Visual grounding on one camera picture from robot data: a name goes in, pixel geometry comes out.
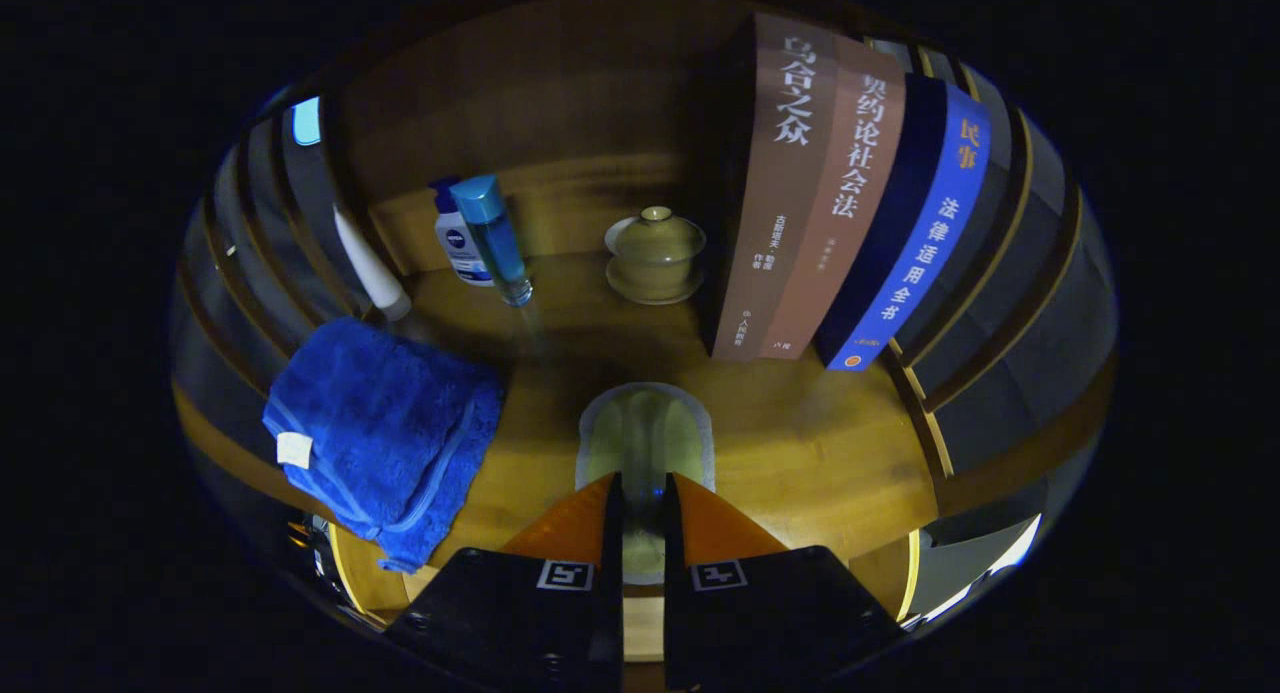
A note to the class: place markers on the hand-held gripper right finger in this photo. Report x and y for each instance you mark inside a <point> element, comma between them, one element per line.
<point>730,623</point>

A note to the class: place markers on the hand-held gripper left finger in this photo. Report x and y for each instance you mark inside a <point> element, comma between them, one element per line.
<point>560,623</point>

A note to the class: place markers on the yellow-green sponge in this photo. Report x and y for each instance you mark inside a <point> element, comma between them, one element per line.
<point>645,433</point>

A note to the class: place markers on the wooden countertop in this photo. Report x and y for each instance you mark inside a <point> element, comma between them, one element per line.
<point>800,443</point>

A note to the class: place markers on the blue towel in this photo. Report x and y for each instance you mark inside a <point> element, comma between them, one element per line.
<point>380,423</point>

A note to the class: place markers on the green lidded teacup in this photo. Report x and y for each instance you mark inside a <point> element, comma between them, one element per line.
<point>655,253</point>

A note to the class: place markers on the teal blue bottle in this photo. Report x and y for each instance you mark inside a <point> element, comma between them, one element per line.
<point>495,238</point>

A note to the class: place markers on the white bottle with blue cap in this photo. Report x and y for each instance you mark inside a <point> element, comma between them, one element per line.
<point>458,243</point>

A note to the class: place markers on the white tube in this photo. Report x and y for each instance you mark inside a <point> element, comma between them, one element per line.
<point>370,268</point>

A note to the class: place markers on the dark brown book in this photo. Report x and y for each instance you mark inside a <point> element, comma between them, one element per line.
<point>775,203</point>

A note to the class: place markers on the light brown book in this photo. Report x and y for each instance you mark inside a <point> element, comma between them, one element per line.
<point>840,203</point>

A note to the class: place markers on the blue book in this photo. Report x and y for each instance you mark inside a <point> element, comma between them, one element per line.
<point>925,233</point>

